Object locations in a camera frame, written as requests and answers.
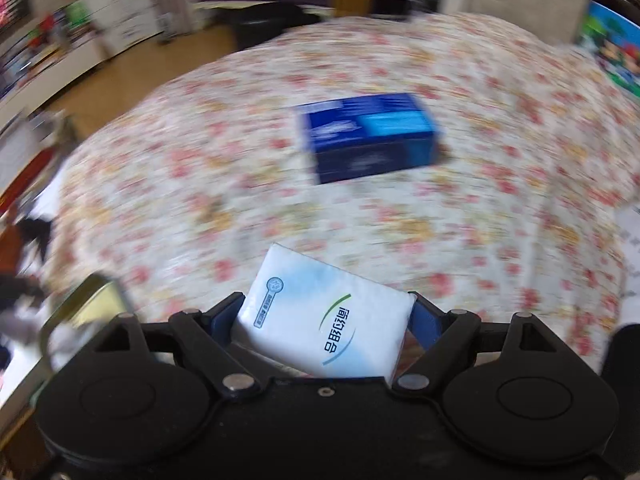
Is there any black stool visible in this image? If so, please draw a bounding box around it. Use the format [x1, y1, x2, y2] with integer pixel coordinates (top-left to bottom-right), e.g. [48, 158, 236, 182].
[232, 4, 321, 52]

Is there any colourful cartoon poster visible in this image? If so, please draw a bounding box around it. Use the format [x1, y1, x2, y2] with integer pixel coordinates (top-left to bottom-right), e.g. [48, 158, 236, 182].
[577, 0, 640, 107]

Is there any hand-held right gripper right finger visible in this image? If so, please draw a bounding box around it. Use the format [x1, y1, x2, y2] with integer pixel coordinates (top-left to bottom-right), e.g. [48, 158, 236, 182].
[392, 291, 557, 397]

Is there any gold metal tray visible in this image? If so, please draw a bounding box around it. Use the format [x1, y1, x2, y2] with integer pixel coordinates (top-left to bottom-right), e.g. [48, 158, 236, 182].
[39, 272, 132, 377]

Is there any cluttered bookshelf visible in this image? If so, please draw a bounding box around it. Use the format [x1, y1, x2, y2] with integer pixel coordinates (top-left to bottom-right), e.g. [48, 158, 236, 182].
[0, 0, 108, 113]

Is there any blue cardboard box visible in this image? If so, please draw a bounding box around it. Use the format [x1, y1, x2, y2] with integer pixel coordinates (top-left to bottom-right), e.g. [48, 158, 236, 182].
[294, 92, 436, 185]

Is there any white tissue pack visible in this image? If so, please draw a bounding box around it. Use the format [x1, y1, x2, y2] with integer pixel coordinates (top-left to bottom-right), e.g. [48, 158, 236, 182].
[234, 242, 419, 380]

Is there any black plush toy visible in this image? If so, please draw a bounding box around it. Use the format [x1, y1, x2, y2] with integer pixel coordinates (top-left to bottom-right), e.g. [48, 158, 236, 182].
[14, 214, 57, 262]

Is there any floral bedspread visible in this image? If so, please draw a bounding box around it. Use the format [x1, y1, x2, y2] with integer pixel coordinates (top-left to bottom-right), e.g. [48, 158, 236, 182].
[47, 12, 640, 377]

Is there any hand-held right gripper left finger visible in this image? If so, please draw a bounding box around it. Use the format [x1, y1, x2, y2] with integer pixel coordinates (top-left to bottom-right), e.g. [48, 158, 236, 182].
[96, 291, 262, 397]

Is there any white cabinet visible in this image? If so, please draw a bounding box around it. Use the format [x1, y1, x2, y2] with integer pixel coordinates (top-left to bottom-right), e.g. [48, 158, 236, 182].
[75, 0, 169, 59]

